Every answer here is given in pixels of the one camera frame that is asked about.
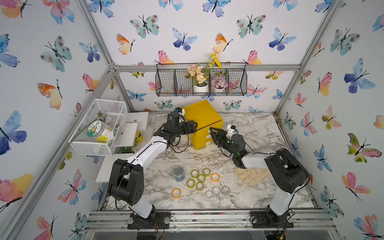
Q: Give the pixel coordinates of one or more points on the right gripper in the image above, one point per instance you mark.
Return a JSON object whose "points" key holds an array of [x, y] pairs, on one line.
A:
{"points": [[220, 138]]}

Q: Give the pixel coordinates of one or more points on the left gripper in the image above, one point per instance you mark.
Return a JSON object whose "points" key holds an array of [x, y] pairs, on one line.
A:
{"points": [[191, 129]]}

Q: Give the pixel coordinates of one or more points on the yellow drawer cabinet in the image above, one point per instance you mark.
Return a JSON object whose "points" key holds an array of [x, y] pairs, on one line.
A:
{"points": [[206, 117]]}

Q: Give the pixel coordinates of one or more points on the orange tape roll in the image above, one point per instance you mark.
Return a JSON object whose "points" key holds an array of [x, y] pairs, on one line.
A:
{"points": [[215, 177], [176, 193]]}

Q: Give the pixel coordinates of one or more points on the clear tape roll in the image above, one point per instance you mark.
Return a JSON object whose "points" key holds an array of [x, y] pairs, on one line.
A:
{"points": [[216, 190], [209, 194], [225, 190]]}

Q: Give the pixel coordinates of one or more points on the orange tape roll front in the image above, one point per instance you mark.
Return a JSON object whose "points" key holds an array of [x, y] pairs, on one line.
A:
{"points": [[176, 193]]}

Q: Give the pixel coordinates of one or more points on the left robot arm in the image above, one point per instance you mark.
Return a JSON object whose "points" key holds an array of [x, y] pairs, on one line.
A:
{"points": [[126, 181]]}

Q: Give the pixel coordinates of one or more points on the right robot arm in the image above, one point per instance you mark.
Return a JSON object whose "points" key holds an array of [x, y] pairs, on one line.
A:
{"points": [[288, 173]]}

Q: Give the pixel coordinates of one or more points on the green tape roll front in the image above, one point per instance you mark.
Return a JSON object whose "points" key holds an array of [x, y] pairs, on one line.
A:
{"points": [[199, 186]]}

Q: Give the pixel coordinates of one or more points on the yellow toy on shelf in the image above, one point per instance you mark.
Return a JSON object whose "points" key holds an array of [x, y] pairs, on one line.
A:
{"points": [[139, 137]]}

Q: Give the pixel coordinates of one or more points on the peach flowers white pot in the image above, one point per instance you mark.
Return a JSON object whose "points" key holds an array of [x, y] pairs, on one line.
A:
{"points": [[200, 81]]}

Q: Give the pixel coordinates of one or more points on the white stepped shelf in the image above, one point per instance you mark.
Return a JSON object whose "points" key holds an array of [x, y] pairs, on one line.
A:
{"points": [[135, 122]]}

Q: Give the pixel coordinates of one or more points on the pink flowers white pot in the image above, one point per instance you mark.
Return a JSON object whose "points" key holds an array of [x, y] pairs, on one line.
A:
{"points": [[219, 84]]}

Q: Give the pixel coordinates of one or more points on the beige work glove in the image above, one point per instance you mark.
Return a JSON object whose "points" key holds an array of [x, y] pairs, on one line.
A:
{"points": [[252, 176]]}

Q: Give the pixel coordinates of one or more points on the yellow artificial flower stem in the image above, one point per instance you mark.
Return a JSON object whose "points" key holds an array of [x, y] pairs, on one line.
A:
{"points": [[212, 62]]}

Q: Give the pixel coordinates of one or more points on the clear mesh storage box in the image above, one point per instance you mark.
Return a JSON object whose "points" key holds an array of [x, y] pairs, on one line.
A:
{"points": [[112, 113]]}

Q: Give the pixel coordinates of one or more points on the green lid plastic jar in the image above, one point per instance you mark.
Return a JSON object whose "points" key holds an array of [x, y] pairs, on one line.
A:
{"points": [[100, 132]]}

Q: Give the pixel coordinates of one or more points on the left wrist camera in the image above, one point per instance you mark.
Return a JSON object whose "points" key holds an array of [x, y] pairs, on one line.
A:
{"points": [[179, 110]]}

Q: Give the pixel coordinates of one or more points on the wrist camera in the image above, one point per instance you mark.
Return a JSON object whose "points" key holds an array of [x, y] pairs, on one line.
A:
{"points": [[179, 110], [231, 130]]}

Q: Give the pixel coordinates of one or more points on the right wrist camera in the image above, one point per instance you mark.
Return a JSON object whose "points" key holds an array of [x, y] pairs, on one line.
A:
{"points": [[231, 130]]}

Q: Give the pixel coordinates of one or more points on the black wire wall basket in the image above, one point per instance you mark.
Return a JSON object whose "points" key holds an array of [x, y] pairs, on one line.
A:
{"points": [[187, 80]]}

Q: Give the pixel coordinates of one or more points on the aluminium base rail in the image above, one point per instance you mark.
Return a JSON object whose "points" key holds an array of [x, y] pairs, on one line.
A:
{"points": [[307, 224]]}

